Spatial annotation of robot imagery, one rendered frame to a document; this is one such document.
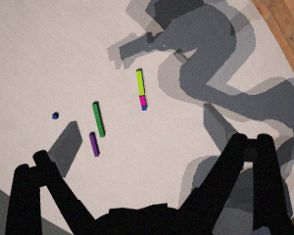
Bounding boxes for magenta rod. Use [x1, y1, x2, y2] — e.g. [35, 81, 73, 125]
[139, 95, 146, 106]

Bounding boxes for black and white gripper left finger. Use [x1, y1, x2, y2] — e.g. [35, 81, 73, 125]
[5, 120, 109, 235]

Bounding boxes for small blue cube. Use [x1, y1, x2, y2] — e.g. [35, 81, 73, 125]
[141, 105, 147, 111]
[52, 113, 58, 119]

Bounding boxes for purple rod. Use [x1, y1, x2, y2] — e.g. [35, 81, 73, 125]
[89, 132, 100, 157]

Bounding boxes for grey rod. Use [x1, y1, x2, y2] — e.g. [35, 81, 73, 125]
[174, 51, 188, 65]

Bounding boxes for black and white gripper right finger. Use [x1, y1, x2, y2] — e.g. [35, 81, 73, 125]
[156, 103, 294, 235]

